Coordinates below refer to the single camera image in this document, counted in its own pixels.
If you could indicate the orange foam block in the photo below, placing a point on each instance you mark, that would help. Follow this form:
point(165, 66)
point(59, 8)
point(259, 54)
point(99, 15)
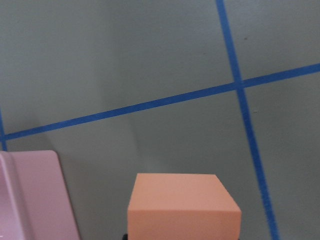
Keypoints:
point(182, 206)

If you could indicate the pink plastic bin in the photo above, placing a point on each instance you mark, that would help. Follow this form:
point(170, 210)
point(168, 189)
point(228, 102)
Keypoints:
point(34, 201)

